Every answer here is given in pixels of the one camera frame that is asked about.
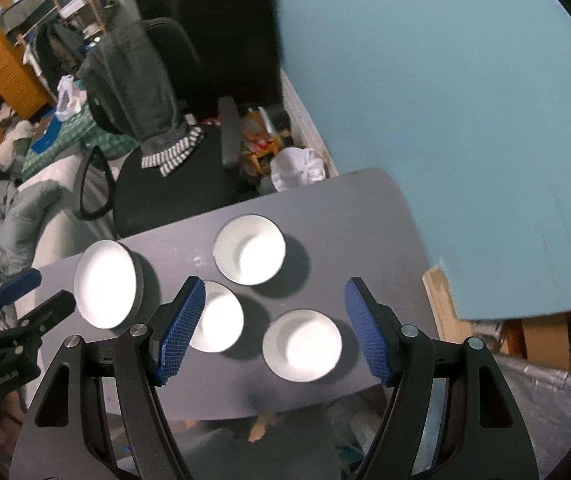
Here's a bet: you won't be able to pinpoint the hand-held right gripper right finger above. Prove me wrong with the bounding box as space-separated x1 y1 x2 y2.
344 277 539 480

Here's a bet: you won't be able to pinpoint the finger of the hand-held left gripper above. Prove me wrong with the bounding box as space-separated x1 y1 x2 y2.
0 290 77 348
0 267 43 321

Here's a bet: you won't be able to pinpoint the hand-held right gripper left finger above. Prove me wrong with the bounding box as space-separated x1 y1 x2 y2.
8 275 207 480

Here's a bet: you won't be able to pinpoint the white bowl with dark rim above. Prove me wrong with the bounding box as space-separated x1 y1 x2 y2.
188 280 245 353
262 308 343 382
213 214 286 286

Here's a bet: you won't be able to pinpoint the white mattress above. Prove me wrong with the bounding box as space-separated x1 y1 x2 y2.
16 152 121 401

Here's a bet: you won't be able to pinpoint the grey blanket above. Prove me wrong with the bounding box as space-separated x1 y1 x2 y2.
0 180 64 271

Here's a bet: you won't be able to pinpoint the wooden board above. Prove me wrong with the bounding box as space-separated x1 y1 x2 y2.
421 266 461 341

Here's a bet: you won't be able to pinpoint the black office chair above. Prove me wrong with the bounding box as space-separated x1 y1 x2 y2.
73 17 246 238

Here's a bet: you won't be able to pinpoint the light clothes pile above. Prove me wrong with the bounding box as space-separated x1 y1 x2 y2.
0 120 34 168

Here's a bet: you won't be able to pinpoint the blue box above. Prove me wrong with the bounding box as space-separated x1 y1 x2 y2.
30 119 64 153

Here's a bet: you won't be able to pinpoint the green checkered cloth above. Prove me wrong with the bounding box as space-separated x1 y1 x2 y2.
20 105 136 181

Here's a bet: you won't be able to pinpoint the cardboard box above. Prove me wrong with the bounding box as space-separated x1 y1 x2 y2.
500 310 571 371

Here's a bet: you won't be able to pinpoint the white plastic bag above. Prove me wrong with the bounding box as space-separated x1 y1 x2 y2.
56 75 84 121

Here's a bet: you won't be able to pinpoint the clear plastic sheet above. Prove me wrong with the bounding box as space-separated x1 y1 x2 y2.
490 352 571 480

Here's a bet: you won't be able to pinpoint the orange toy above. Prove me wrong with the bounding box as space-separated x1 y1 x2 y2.
238 105 291 171

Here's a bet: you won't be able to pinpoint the wooden wardrobe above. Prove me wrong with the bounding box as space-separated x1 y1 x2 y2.
0 12 51 158

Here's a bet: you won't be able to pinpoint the grey hooded sweater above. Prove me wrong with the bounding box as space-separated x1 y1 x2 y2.
78 20 204 178

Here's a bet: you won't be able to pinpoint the dark hanging clothes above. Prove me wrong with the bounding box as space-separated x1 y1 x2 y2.
30 17 89 86

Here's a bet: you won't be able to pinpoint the wooden shelf rack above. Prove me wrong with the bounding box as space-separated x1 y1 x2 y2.
43 0 106 41

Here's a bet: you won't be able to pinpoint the black hanging coats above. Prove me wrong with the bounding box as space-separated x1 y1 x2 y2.
126 0 286 121

